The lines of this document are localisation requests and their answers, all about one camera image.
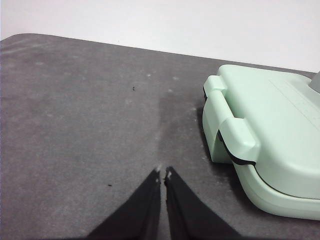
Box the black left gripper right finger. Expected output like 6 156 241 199
163 165 243 240

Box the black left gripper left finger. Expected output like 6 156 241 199
85 165 162 240

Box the mint green hinged griddle cover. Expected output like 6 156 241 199
202 64 320 201

